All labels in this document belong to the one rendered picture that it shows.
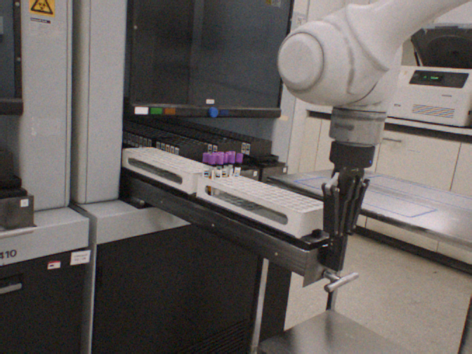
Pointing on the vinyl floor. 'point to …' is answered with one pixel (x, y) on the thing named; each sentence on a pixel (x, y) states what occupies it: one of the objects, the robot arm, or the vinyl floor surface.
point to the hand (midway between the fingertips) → (336, 250)
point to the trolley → (397, 214)
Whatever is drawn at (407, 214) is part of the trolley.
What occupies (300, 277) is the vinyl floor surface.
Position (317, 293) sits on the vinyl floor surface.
